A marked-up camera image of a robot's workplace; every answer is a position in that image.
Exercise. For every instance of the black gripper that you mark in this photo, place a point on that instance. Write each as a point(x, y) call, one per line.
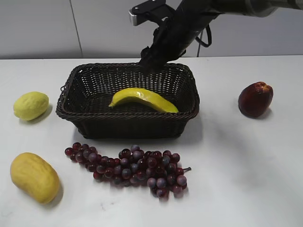
point(189, 22)

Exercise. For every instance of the yellow banana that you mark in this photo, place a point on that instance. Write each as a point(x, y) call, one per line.
point(145, 97)

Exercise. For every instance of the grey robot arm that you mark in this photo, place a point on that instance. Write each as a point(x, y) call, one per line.
point(251, 8)

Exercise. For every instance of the black wicker basket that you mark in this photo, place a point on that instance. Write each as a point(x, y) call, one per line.
point(85, 101)

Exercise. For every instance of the red apple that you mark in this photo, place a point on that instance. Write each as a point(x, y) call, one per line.
point(255, 99)

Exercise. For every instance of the purple grape bunch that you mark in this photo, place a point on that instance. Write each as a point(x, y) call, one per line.
point(159, 171)

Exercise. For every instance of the yellow lemon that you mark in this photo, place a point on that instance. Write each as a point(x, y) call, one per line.
point(31, 105)

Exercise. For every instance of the yellow mango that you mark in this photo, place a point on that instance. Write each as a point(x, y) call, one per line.
point(37, 178)

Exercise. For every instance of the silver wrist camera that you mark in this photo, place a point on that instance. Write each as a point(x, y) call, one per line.
point(151, 10)

